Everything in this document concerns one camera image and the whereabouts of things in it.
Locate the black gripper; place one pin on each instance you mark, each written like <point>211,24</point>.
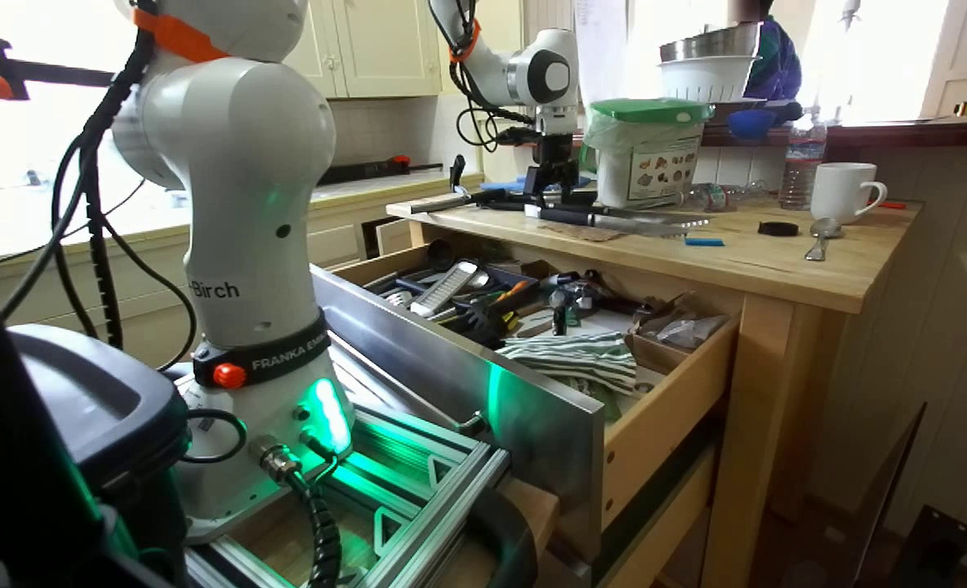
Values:
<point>555,150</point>

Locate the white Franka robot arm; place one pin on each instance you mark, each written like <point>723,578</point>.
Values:
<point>243,198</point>

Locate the utensils in drawer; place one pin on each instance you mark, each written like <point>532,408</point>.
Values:
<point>483,316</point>

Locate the wooden drawer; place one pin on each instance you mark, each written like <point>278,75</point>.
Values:
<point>666,411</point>

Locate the black floor object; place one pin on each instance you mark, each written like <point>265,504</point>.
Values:
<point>931,544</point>

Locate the white bucket with green lid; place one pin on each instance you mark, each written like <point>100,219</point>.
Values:
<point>646,150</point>

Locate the white flat grater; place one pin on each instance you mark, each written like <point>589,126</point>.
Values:
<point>446,287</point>

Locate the green white striped cloth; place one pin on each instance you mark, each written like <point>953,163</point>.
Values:
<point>581,355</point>

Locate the black power strip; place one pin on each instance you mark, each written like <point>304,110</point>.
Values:
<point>378,172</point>

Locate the white dish rack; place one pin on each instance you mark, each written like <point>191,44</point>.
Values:
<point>710,79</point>

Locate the stainless steel bowl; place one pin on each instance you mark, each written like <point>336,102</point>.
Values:
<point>714,48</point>

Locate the grey steel panel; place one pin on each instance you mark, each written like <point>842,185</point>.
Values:
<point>453,371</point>

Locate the blue bowl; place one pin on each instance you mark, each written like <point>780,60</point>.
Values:
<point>754,118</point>

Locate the small black round disc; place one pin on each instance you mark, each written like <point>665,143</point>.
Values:
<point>778,228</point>

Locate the clear plastic water bottle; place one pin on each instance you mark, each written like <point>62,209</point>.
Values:
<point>803,158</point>

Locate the person in purple shirt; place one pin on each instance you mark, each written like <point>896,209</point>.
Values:
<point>771,60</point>

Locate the white ceramic mug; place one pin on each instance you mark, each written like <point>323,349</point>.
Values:
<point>841,189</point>

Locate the wooden kitchen island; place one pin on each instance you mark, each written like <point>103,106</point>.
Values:
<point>765,436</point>

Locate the black clamp bar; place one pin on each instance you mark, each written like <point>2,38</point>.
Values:
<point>47,74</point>

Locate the black hard case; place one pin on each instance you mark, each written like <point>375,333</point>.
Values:
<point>70,411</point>

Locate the cream wall cabinet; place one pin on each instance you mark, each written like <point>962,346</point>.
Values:
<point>378,44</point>

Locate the aluminium mounting frame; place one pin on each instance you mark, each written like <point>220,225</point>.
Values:
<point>438,490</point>

